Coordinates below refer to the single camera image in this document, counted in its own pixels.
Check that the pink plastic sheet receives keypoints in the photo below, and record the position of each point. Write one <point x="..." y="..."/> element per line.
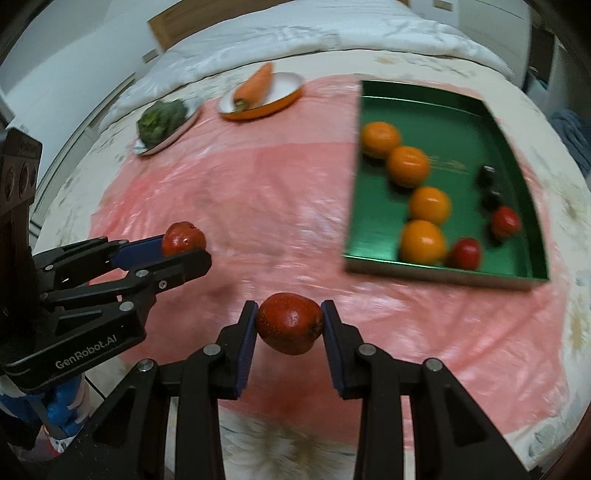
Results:
<point x="277" y="194"/>

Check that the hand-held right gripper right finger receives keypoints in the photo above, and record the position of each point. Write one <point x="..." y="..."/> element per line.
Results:
<point x="330" y="341"/>

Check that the green tray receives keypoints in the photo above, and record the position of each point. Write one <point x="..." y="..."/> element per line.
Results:
<point x="438" y="110"/>

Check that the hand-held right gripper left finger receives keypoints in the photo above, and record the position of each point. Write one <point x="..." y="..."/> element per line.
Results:
<point x="249" y="341"/>

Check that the wooden headboard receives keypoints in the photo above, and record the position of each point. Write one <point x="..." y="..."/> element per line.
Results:
<point x="171" y="27"/>

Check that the wall outlet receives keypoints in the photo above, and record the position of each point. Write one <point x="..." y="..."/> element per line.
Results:
<point x="148" y="54"/>
<point x="444" y="4"/>

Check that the white duvet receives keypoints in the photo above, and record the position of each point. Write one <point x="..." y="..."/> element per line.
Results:
<point x="300" y="27"/>

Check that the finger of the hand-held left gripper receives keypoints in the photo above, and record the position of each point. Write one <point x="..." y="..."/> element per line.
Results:
<point x="138" y="251"/>
<point x="184" y="265"/>

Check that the white open wardrobe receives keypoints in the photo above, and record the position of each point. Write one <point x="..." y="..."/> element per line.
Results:
<point x="498" y="27"/>

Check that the orange bowl white inside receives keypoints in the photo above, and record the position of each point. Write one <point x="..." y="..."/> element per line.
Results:
<point x="281" y="90"/>

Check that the white plate dark rim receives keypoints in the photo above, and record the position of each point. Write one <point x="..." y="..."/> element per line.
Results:
<point x="153" y="148"/>

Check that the red plum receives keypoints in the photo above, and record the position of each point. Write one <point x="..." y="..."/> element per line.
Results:
<point x="466" y="254"/>
<point x="288" y="323"/>
<point x="184" y="236"/>
<point x="505" y="221"/>

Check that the carrot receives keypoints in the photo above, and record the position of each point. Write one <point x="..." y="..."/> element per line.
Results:
<point x="254" y="85"/>

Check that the green leafy vegetable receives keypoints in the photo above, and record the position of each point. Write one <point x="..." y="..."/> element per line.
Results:
<point x="159" y="117"/>

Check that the blue folded blanket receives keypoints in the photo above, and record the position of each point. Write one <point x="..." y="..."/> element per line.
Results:
<point x="575" y="134"/>

